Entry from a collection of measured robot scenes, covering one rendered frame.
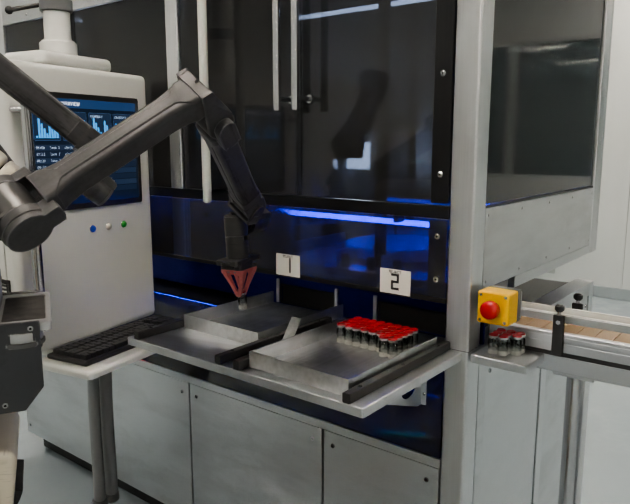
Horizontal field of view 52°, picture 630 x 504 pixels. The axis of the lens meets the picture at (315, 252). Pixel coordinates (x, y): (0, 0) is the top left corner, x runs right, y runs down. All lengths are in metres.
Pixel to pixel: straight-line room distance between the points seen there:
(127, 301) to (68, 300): 0.23
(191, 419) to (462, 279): 1.11
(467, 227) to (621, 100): 4.70
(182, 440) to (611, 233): 4.61
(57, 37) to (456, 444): 1.47
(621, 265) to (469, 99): 4.79
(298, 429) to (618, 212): 4.61
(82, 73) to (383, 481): 1.34
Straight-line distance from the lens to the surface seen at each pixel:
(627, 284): 6.16
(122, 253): 2.01
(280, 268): 1.78
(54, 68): 1.85
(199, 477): 2.28
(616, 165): 6.07
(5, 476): 1.34
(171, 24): 2.08
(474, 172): 1.44
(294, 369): 1.31
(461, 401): 1.56
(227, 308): 1.79
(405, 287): 1.55
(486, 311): 1.43
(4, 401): 1.27
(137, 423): 2.47
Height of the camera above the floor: 1.35
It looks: 10 degrees down
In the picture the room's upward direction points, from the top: straight up
